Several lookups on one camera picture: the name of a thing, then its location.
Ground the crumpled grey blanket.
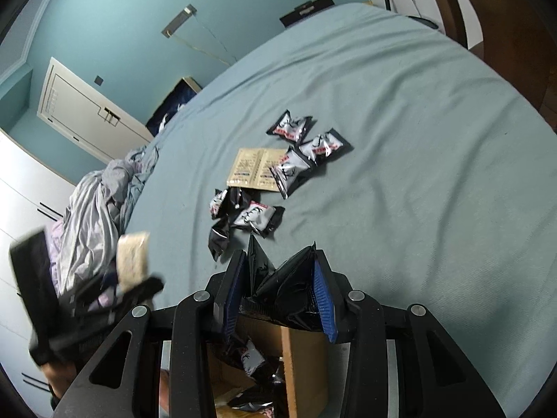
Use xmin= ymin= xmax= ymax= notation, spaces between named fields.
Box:
xmin=58 ymin=146 xmax=159 ymax=295

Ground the far black white snack packet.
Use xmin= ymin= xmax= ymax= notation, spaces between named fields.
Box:
xmin=266 ymin=109 xmax=313 ymax=145

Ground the white wardrobe left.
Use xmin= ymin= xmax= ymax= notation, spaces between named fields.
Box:
xmin=1 ymin=132 xmax=74 ymax=417

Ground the left small black snack packet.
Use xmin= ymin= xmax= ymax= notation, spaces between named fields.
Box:
xmin=210 ymin=187 xmax=251 ymax=220

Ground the right black white snack packet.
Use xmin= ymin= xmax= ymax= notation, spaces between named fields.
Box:
xmin=299 ymin=129 xmax=353 ymax=165

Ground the snack packet inside box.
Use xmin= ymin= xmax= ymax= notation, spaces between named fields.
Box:
xmin=240 ymin=339 xmax=265 ymax=377

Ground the metal wall lamp bar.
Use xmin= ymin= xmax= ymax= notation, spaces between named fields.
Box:
xmin=162 ymin=5 xmax=197 ymax=39

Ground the beige snack sachet pair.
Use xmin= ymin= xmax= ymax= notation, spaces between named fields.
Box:
xmin=227 ymin=148 xmax=286 ymax=193
xmin=116 ymin=232 xmax=149 ymax=293

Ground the black foil snack packet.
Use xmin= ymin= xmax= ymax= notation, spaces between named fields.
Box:
xmin=240 ymin=237 xmax=323 ymax=332

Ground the near black white snack packet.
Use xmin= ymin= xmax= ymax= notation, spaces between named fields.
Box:
xmin=230 ymin=201 xmax=285 ymax=238

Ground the white bedroom door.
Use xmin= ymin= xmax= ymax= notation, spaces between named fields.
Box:
xmin=37 ymin=57 xmax=153 ymax=163

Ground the black bag behind bed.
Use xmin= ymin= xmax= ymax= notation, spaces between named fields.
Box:
xmin=280 ymin=0 xmax=335 ymax=28

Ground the brown cardboard box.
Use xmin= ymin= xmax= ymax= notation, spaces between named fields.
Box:
xmin=208 ymin=316 xmax=329 ymax=417

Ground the lilac duvet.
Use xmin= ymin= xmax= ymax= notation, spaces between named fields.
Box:
xmin=47 ymin=220 xmax=115 ymax=310

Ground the brown wooden furniture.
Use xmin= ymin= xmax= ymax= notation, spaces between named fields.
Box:
xmin=417 ymin=0 xmax=557 ymax=134

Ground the teal bed sheet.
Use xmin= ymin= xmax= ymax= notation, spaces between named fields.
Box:
xmin=128 ymin=3 xmax=556 ymax=417

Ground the middle black white snack packet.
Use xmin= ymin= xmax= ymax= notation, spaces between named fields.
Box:
xmin=269 ymin=146 xmax=316 ymax=199

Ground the dark navy framed bedside item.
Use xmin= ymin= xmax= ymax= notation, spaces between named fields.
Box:
xmin=146 ymin=77 xmax=202 ymax=137

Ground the black packet under white one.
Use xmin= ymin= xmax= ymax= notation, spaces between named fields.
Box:
xmin=208 ymin=218 xmax=237 ymax=262

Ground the black white snack packet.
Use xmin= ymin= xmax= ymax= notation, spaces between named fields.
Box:
xmin=266 ymin=109 xmax=313 ymax=145
xmin=230 ymin=201 xmax=285 ymax=238
xmin=269 ymin=146 xmax=316 ymax=199
xmin=299 ymin=129 xmax=353 ymax=165

